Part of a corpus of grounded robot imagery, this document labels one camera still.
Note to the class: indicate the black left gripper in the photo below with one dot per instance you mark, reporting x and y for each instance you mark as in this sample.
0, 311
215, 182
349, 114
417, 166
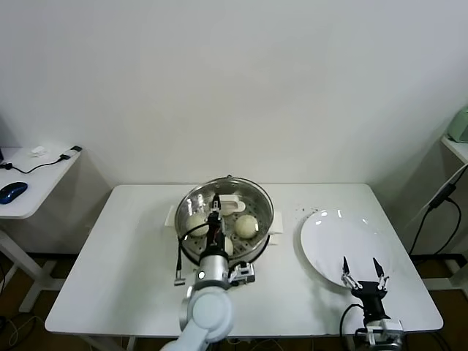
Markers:
215, 241

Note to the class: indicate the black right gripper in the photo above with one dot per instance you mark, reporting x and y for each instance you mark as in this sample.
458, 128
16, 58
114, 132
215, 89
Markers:
373, 300

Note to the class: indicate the round glass pot lid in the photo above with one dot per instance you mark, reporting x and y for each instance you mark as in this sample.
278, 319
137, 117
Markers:
234, 203

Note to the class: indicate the perforated steel steamer basket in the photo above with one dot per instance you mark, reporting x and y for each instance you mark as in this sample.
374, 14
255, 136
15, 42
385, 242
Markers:
278, 223

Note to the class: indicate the white round plate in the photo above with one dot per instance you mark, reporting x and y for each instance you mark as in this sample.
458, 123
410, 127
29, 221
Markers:
347, 234

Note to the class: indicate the black inline power adapter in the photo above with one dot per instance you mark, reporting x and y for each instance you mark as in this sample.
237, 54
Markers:
442, 197

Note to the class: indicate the white side shelf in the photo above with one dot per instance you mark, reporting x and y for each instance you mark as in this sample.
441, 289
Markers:
457, 148

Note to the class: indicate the pale green appliance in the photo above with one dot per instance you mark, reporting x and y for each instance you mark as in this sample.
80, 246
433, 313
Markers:
460, 126

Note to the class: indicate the white side table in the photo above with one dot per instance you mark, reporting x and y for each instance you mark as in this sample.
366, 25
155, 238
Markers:
36, 183

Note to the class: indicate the small white case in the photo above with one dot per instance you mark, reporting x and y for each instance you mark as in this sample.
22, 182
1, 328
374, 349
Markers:
38, 151

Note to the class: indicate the blue computer mouse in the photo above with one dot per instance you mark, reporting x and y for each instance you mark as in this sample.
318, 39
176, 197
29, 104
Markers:
12, 192

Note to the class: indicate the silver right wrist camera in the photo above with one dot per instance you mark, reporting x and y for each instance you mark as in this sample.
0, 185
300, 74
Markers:
385, 331

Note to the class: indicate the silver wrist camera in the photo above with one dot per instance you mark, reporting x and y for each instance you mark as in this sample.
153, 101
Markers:
243, 273
385, 331

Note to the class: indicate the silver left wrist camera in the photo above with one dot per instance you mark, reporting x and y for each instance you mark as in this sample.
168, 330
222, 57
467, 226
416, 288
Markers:
243, 273

